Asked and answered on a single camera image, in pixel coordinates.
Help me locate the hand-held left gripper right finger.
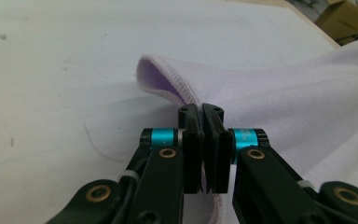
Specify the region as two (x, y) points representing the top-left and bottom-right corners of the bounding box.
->
(201, 103), (234, 194)

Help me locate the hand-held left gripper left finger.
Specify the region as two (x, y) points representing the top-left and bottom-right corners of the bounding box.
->
(177, 103), (206, 194)

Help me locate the lilac cat print towel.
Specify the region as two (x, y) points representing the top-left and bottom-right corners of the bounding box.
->
(135, 39), (358, 224)

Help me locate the white grid foam mat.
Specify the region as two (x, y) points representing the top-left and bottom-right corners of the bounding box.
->
(0, 0), (339, 224)

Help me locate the small cardboard box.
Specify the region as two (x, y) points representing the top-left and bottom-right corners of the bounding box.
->
(314, 0), (358, 46)

